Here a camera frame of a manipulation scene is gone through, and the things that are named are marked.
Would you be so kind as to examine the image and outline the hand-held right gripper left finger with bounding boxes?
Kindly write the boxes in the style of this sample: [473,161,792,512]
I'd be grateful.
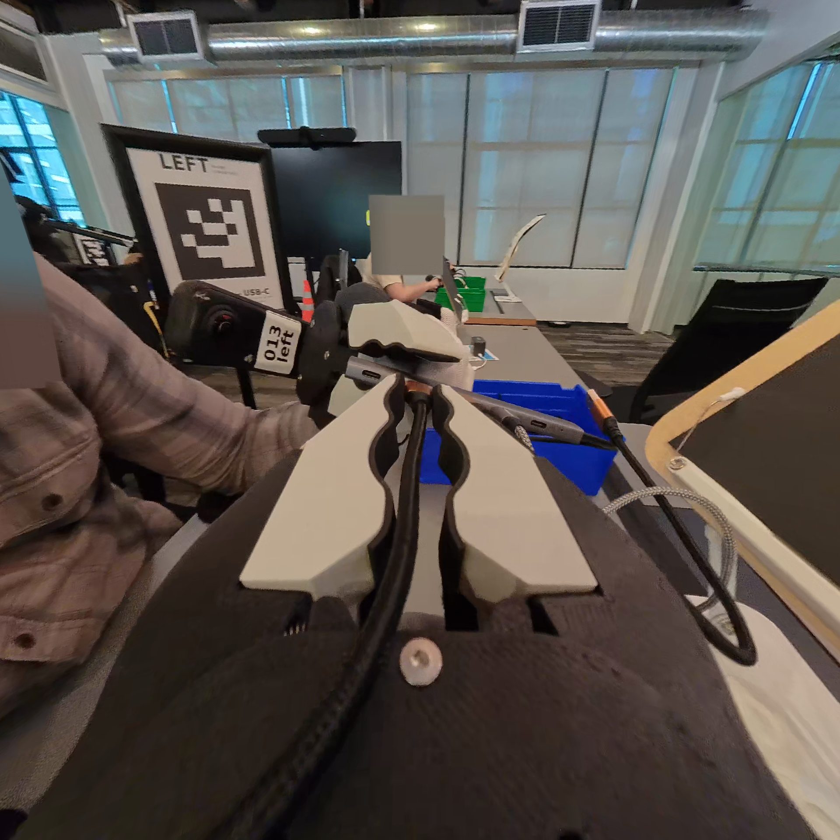
[241,378,404,607]

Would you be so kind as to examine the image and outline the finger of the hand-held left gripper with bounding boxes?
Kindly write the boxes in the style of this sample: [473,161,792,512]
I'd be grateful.
[326,374,392,421]
[348,302,469,366]

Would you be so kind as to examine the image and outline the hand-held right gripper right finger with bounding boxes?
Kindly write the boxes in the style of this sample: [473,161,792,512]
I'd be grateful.
[436,381,598,607]

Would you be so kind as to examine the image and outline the black cable with orange plug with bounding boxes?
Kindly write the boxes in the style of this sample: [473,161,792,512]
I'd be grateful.
[584,388,760,668]
[217,378,437,840]

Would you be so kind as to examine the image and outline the grey usb hub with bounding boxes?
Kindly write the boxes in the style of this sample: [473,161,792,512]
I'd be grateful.
[348,361,615,450]

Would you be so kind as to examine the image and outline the blue plastic bin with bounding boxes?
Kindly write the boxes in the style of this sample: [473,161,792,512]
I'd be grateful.
[420,381,618,497]

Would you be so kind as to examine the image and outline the grey braided cable silver plug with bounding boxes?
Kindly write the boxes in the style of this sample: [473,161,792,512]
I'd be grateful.
[637,486,739,618]

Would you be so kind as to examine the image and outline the person's left forearm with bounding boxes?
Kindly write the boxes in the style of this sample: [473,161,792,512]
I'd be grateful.
[40,256,322,513]

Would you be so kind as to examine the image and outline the black framed marker sign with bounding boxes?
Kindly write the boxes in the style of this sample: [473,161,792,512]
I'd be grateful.
[103,125,296,316]

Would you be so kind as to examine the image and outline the black monitor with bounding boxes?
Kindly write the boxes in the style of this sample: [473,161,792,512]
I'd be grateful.
[259,128,404,263]

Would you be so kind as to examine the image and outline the black office chair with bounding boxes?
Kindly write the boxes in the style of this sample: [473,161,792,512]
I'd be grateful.
[628,276,830,424]

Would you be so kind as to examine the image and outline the silver ceiling duct pipes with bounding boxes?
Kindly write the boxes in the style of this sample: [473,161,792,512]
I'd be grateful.
[99,7,769,67]

